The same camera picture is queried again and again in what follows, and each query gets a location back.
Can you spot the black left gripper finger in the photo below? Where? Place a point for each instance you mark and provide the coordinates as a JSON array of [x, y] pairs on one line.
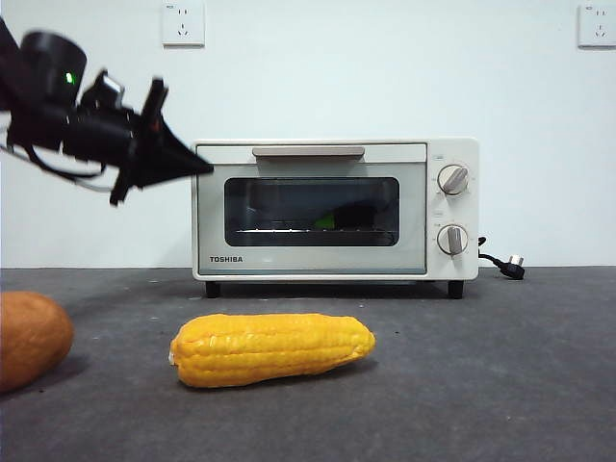
[[166, 146], [163, 174]]

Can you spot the purple eggplant with green stem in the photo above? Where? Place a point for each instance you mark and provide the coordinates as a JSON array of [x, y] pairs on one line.
[[356, 215]]

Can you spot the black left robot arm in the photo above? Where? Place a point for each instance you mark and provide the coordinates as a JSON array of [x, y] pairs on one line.
[[48, 62]]

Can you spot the metal oven rack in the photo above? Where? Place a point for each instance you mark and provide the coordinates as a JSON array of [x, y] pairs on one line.
[[289, 232]]

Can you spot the oven temperature knob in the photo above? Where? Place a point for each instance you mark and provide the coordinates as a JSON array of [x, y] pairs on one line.
[[453, 180]]

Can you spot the oven timer knob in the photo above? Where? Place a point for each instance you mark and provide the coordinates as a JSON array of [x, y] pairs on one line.
[[452, 239]]

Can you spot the white Toshiba toaster oven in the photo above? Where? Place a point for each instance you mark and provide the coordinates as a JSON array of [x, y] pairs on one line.
[[463, 269]]

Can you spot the yellow corn cob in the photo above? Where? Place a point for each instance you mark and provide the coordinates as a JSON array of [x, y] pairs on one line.
[[269, 349]]

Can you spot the orange-brown potato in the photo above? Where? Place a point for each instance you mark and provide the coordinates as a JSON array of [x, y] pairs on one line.
[[29, 337]]

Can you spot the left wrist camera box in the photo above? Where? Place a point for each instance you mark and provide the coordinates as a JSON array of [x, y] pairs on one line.
[[103, 91]]

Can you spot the white wall socket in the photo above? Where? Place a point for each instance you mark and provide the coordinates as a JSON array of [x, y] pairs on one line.
[[184, 24], [598, 26]]

